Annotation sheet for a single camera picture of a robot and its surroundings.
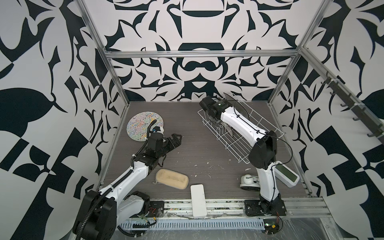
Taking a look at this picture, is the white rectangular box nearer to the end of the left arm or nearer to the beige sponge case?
the beige sponge case

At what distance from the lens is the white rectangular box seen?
0.70 metres

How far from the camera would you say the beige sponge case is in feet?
2.65

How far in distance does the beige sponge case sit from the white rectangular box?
0.16ft
